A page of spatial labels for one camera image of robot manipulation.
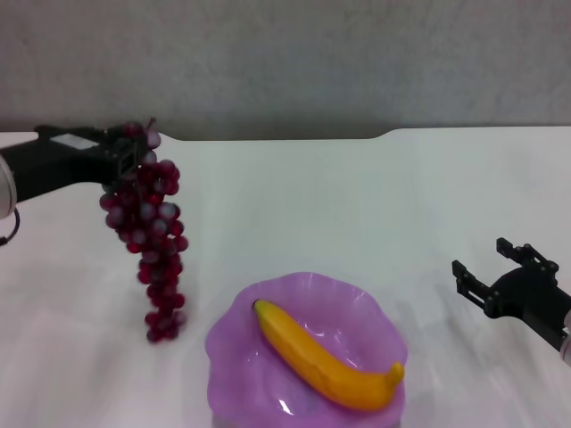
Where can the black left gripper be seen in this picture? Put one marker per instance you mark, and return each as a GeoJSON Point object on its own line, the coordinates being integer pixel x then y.
{"type": "Point", "coordinates": [49, 165]}

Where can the yellow toy banana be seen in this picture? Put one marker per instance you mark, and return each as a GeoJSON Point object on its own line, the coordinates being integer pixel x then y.
{"type": "Point", "coordinates": [312, 352]}

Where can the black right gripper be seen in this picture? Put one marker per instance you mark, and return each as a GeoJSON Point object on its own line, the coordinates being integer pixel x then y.
{"type": "Point", "coordinates": [531, 296]}

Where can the dark red grape bunch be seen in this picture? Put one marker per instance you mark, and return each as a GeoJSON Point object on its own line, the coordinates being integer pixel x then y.
{"type": "Point", "coordinates": [151, 223]}

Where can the purple wavy plastic plate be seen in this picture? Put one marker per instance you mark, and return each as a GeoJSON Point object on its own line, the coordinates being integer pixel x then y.
{"type": "Point", "coordinates": [250, 356]}

